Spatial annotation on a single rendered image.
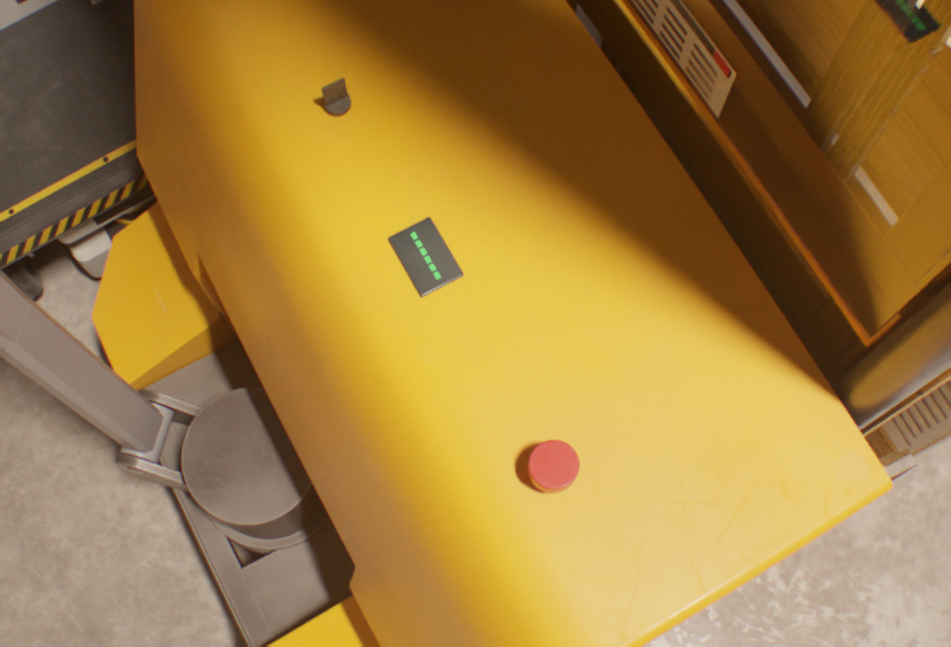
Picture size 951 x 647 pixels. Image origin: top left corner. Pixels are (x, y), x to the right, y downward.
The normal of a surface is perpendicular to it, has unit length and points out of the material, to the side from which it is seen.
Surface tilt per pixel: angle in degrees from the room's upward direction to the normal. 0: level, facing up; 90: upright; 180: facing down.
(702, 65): 90
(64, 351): 90
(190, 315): 22
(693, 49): 90
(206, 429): 0
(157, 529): 0
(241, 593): 0
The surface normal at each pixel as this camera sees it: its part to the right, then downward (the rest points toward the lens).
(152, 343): -0.33, -0.17
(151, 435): 0.97, 0.22
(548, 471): 0.00, -0.37
